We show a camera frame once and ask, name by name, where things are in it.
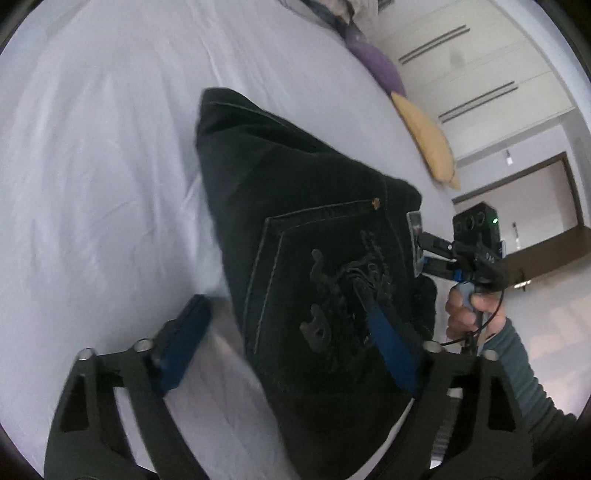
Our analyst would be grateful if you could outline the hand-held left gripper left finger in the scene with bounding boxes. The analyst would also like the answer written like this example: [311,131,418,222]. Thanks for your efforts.
[44,294,213,480]

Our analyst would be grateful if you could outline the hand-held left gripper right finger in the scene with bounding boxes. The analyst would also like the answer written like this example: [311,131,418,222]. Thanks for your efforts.
[355,276,537,480]

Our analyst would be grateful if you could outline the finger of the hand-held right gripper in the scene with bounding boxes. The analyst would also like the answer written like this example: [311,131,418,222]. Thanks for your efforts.
[422,257,465,283]
[418,232,455,258]

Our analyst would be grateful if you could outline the black pants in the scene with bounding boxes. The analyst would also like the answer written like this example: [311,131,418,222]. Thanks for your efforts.
[196,88,439,480]

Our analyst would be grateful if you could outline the person's right forearm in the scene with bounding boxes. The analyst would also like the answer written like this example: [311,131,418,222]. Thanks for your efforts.
[480,318,579,446]

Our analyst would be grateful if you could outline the person's right hand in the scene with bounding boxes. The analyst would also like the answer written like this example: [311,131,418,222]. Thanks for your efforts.
[444,285,508,343]

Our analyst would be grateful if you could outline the yellow pillow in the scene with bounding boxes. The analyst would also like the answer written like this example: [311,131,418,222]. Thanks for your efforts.
[392,92,461,191]

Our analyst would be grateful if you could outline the linear air vent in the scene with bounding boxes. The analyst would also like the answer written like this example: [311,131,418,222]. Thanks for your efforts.
[399,25,470,64]
[438,82,516,123]

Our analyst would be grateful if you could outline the purple pillow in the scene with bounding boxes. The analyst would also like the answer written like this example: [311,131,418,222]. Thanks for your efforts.
[344,23,409,99]

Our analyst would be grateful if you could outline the white bed sheet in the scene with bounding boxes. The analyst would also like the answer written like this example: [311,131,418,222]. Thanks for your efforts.
[0,0,457,480]

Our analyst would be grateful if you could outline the black cable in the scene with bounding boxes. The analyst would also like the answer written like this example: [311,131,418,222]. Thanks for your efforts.
[441,288,509,358]

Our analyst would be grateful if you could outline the wooden door frame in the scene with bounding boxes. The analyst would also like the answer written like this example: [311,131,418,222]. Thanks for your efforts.
[452,152,591,288]

